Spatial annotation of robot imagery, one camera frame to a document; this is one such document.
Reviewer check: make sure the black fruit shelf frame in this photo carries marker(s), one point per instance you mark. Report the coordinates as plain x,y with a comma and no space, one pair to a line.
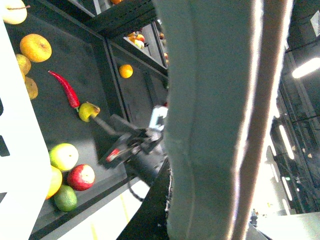
101,73

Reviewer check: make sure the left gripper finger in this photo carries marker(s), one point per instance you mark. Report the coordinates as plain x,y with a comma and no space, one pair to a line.
225,62

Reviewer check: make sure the green lime lower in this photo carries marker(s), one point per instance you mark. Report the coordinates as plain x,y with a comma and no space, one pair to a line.
65,199

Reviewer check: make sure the red chili pepper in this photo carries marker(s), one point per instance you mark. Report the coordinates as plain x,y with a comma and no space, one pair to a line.
68,90

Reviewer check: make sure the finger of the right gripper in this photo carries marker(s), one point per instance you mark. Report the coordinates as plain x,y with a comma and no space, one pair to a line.
106,127

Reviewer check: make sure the small yellow green fruit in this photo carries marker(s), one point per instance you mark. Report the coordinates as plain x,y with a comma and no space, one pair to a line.
23,63

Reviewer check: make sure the yellow orange fruit front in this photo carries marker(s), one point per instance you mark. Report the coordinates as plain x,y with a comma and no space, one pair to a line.
55,183

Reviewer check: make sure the red green apple front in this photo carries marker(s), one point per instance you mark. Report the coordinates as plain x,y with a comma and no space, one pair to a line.
81,177

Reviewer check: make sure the light teal shopping basket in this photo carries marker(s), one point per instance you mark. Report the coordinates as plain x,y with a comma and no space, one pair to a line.
25,174

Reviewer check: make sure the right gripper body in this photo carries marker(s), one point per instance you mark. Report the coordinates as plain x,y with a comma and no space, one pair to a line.
141,149

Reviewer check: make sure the yellow orange apple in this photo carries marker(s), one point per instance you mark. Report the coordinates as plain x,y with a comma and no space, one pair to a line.
35,47

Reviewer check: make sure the olive yellow fruit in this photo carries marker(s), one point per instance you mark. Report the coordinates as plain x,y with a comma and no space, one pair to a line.
31,87

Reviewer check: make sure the pale pear with stem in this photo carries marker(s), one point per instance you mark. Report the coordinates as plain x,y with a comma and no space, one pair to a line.
13,12

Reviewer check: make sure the green yellow apple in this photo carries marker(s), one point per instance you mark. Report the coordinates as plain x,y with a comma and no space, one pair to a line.
64,156

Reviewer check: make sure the yellow pear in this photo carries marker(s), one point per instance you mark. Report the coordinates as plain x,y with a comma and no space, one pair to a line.
88,111

